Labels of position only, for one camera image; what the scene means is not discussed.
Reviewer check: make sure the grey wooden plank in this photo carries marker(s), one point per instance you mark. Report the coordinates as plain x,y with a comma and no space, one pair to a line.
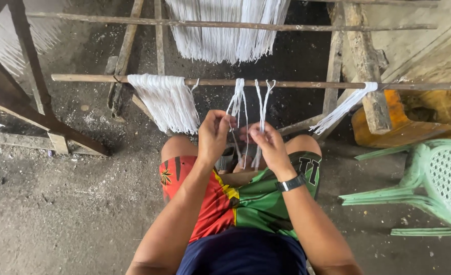
334,65

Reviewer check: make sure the black wristwatch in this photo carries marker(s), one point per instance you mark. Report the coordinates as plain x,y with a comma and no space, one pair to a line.
291,183

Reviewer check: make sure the long thin wooden pole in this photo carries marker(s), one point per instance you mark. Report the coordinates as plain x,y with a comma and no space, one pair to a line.
305,84

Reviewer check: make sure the person's left hand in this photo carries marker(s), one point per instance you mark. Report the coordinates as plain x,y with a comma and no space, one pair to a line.
211,137

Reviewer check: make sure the person's right hand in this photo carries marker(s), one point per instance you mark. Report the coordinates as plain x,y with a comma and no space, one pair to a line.
273,151

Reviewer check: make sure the navy blue shirt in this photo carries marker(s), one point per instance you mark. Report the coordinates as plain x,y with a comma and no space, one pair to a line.
242,254

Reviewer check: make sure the person's left fingers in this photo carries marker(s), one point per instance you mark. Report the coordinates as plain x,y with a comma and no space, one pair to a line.
221,117

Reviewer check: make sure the thick rough wooden post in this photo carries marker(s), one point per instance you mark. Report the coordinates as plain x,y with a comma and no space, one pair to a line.
366,72

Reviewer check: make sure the slanted wooden slat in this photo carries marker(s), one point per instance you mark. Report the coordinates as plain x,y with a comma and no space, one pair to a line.
124,61

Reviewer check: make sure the red green patterned shorts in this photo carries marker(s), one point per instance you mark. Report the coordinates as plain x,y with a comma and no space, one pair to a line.
217,202

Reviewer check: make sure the dark wooden loom frame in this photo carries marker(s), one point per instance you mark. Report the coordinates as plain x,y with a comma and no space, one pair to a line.
30,80

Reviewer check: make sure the large hanging white thread curtain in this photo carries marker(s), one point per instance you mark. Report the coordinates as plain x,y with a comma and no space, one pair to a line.
225,34

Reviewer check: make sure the thin white thread strand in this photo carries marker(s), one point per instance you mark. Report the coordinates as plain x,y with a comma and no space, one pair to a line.
239,95
263,103

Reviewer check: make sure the narrow white thread bundle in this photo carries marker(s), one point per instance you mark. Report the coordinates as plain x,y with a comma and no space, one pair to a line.
340,110

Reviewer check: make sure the stretched white warp threads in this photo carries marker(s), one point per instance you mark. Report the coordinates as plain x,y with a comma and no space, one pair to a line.
3,42

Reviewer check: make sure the green plastic chair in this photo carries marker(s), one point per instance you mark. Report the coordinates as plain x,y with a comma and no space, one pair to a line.
435,191

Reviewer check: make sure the orange plastic container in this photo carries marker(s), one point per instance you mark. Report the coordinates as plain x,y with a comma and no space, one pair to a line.
405,122

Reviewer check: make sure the long weathered wooden pole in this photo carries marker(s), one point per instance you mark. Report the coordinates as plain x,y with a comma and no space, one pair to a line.
210,24

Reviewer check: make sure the grey sandal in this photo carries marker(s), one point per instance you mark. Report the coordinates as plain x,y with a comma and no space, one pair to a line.
225,159

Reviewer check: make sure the person's right fingers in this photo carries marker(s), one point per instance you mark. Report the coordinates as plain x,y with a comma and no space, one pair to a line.
250,133

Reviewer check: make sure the wide white thread bundle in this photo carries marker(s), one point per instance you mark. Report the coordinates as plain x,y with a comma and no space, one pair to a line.
168,101

